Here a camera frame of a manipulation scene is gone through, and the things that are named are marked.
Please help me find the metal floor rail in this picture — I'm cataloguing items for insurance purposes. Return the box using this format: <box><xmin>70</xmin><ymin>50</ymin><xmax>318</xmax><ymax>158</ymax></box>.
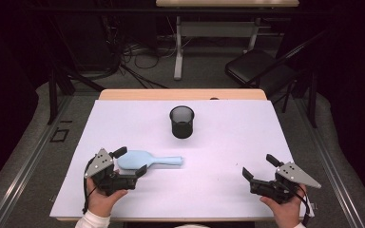
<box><xmin>293</xmin><ymin>98</ymin><xmax>365</xmax><ymax>228</ymax></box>
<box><xmin>0</xmin><ymin>94</ymin><xmax>75</xmax><ymax>228</ymax></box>

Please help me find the bundle of floor cables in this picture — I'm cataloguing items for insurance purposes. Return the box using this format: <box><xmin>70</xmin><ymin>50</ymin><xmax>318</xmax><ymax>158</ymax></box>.
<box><xmin>106</xmin><ymin>15</ymin><xmax>191</xmax><ymax>89</ymax></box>

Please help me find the black folding chair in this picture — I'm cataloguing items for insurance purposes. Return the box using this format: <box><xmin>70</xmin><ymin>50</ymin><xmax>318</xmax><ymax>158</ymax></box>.
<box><xmin>223</xmin><ymin>48</ymin><xmax>298</xmax><ymax>99</ymax></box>

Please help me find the black metal stand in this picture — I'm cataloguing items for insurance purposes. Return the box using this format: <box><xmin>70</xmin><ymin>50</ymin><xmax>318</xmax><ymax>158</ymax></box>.
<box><xmin>46</xmin><ymin>18</ymin><xmax>107</xmax><ymax>125</ymax></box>
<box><xmin>240</xmin><ymin>29</ymin><xmax>329</xmax><ymax>129</ymax></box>

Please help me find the left hand-held gripper cable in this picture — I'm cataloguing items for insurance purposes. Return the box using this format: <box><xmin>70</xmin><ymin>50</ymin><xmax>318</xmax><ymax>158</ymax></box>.
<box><xmin>81</xmin><ymin>156</ymin><xmax>98</xmax><ymax>215</ymax></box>

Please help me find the white-legged desk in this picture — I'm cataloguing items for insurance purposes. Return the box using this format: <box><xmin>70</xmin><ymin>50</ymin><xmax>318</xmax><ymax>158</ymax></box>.
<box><xmin>155</xmin><ymin>0</ymin><xmax>300</xmax><ymax>81</ymax></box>

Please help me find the person's left hand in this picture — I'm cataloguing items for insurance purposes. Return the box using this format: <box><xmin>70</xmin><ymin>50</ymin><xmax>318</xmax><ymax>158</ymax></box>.
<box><xmin>86</xmin><ymin>177</ymin><xmax>129</xmax><ymax>218</ymax></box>

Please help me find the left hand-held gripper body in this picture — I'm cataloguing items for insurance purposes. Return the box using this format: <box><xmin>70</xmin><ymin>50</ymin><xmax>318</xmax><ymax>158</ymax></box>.
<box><xmin>84</xmin><ymin>147</ymin><xmax>140</xmax><ymax>197</ymax></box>

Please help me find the person's right hand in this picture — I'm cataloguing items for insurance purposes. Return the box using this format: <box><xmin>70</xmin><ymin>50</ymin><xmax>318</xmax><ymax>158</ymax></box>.
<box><xmin>259</xmin><ymin>183</ymin><xmax>308</xmax><ymax>227</ymax></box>

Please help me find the hand-held gripper cable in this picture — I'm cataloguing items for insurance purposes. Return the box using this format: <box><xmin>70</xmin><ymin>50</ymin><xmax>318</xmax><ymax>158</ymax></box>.
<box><xmin>284</xmin><ymin>184</ymin><xmax>312</xmax><ymax>227</ymax></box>
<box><xmin>81</xmin><ymin>156</ymin><xmax>98</xmax><ymax>215</ymax></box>

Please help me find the black mesh cup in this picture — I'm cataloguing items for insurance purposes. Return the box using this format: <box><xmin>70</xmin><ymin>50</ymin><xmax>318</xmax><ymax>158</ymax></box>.
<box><xmin>169</xmin><ymin>104</ymin><xmax>196</xmax><ymax>140</ymax></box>

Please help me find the right hand-held gripper cable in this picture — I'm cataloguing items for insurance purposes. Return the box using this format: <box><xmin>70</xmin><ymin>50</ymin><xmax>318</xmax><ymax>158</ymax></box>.
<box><xmin>284</xmin><ymin>184</ymin><xmax>312</xmax><ymax>227</ymax></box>

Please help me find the white table mat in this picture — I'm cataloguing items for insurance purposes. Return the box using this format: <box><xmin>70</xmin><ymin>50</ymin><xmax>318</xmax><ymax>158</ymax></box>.
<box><xmin>49</xmin><ymin>99</ymin><xmax>316</xmax><ymax>219</ymax></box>

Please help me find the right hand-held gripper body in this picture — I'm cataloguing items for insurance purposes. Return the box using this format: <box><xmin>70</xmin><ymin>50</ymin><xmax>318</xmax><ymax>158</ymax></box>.
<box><xmin>249</xmin><ymin>161</ymin><xmax>322</xmax><ymax>204</ymax></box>

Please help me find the light blue hairbrush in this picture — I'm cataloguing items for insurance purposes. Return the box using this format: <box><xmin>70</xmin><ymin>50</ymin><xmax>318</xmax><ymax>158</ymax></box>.
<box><xmin>116</xmin><ymin>149</ymin><xmax>184</xmax><ymax>171</ymax></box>

